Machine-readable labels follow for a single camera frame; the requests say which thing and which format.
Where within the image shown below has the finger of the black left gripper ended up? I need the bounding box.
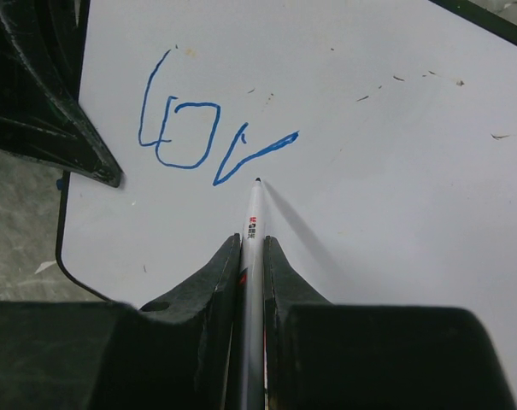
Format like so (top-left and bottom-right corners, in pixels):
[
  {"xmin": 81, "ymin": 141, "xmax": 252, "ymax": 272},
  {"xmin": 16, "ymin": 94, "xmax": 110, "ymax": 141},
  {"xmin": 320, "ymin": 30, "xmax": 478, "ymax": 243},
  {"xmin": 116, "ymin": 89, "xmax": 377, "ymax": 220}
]
[{"xmin": 0, "ymin": 1, "xmax": 122, "ymax": 188}]

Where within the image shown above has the white whiteboard black frame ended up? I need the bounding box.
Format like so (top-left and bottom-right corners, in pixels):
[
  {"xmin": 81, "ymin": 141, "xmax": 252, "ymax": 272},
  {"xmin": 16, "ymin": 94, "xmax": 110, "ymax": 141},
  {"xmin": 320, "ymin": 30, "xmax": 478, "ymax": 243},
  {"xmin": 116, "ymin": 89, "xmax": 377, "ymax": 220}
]
[{"xmin": 55, "ymin": 0, "xmax": 517, "ymax": 317}]

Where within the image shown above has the white blue whiteboard marker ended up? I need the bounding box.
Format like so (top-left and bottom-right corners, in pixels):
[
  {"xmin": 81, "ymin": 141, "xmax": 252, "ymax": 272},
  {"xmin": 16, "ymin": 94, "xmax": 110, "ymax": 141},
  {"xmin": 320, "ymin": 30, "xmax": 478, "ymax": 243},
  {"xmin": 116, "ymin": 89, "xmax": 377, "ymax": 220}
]
[{"xmin": 226, "ymin": 178, "xmax": 265, "ymax": 409}]

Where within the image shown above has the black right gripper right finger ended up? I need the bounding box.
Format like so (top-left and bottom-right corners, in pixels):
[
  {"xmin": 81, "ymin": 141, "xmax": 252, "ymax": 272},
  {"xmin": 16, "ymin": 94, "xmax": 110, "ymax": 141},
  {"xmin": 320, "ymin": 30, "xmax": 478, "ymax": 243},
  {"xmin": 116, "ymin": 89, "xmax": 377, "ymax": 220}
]
[{"xmin": 263, "ymin": 237, "xmax": 517, "ymax": 409}]

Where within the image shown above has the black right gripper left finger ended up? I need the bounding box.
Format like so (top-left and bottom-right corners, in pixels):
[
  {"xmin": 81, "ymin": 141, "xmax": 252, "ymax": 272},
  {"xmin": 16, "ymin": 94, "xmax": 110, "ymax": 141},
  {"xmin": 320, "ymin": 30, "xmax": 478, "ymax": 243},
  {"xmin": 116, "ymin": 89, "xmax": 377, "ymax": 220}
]
[{"xmin": 0, "ymin": 235, "xmax": 240, "ymax": 409}]

